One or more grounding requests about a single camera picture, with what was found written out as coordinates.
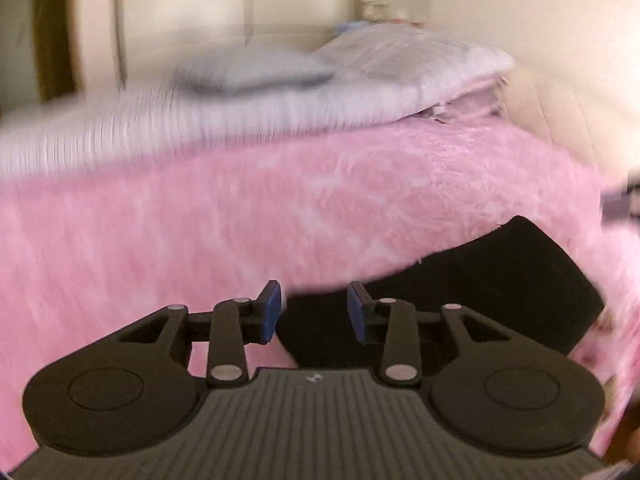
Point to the cream wardrobe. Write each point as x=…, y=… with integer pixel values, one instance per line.
x=200, y=5

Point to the grey pillow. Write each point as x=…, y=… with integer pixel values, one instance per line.
x=250, y=70

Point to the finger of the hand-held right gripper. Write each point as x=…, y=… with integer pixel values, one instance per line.
x=625, y=207

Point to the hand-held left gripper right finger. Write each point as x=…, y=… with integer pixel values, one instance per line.
x=356, y=312

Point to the black garment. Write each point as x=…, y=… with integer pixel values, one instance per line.
x=500, y=280

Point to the pink floral blanket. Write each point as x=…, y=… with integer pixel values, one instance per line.
x=250, y=210

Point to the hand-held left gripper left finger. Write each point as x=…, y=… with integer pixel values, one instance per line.
x=270, y=312

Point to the lilac striped quilt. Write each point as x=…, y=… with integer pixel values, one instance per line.
x=375, y=75

